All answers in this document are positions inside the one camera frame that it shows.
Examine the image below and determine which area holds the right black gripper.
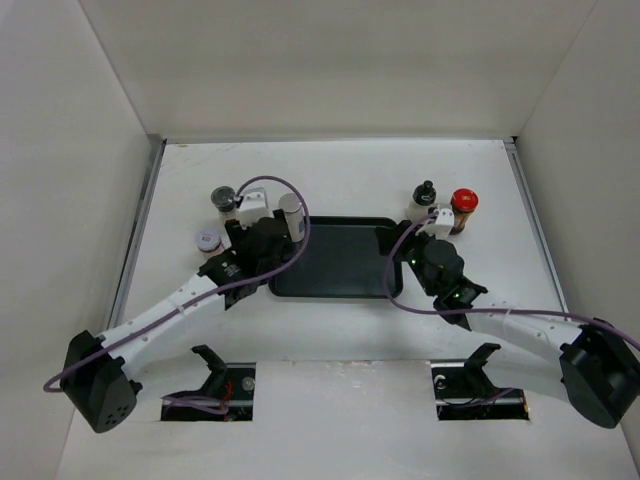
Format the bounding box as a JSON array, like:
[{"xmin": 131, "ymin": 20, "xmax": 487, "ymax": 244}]
[{"xmin": 375, "ymin": 219, "xmax": 438, "ymax": 297}]

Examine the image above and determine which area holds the silver lid blue jar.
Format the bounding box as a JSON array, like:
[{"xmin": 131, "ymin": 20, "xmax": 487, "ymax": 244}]
[{"xmin": 278, "ymin": 193, "xmax": 306, "ymax": 243}]

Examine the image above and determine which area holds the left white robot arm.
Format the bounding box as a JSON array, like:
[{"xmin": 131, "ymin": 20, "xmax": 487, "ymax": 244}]
[{"xmin": 60, "ymin": 210, "xmax": 295, "ymax": 433}]

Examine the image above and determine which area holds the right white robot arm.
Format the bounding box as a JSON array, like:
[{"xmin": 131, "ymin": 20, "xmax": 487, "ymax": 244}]
[{"xmin": 375, "ymin": 221, "xmax": 639, "ymax": 429}]

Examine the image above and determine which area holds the black plastic tray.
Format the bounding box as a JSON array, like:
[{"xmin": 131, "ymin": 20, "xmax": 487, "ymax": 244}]
[{"xmin": 269, "ymin": 216, "xmax": 396, "ymax": 299}]

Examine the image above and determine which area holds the black cap white bottle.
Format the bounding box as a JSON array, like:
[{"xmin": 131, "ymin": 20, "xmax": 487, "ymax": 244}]
[{"xmin": 406, "ymin": 180, "xmax": 437, "ymax": 222}]

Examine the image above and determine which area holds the grey lid salt shaker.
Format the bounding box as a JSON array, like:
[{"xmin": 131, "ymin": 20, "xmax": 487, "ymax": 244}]
[{"xmin": 210, "ymin": 185, "xmax": 237, "ymax": 223}]

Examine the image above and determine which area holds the white lid spice jar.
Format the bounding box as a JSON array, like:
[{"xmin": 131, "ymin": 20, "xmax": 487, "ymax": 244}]
[{"xmin": 195, "ymin": 228, "xmax": 224, "ymax": 256}]

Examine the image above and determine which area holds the red lid jar right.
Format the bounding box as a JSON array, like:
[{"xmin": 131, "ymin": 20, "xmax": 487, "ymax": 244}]
[{"xmin": 450, "ymin": 188, "xmax": 479, "ymax": 235}]

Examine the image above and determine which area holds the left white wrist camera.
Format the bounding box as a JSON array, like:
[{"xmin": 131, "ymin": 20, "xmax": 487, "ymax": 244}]
[{"xmin": 236, "ymin": 187, "xmax": 271, "ymax": 229}]

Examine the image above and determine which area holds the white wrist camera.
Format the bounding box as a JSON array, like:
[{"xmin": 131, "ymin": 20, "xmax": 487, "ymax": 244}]
[
  {"xmin": 236, "ymin": 187, "xmax": 271, "ymax": 229},
  {"xmin": 423, "ymin": 203, "xmax": 455, "ymax": 240}
]

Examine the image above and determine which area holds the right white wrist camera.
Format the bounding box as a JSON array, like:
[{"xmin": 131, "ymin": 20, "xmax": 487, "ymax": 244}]
[{"xmin": 423, "ymin": 203, "xmax": 455, "ymax": 240}]

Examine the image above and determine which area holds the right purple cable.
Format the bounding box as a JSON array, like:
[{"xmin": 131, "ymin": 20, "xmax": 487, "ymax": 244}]
[{"xmin": 383, "ymin": 213, "xmax": 640, "ymax": 349}]

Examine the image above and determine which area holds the purple cable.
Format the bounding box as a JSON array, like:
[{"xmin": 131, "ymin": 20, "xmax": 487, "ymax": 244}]
[
  {"xmin": 383, "ymin": 213, "xmax": 640, "ymax": 349},
  {"xmin": 42, "ymin": 174, "xmax": 312, "ymax": 395}
]

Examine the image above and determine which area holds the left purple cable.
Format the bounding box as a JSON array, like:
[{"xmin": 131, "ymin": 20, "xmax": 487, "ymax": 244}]
[{"xmin": 42, "ymin": 174, "xmax": 312, "ymax": 395}]

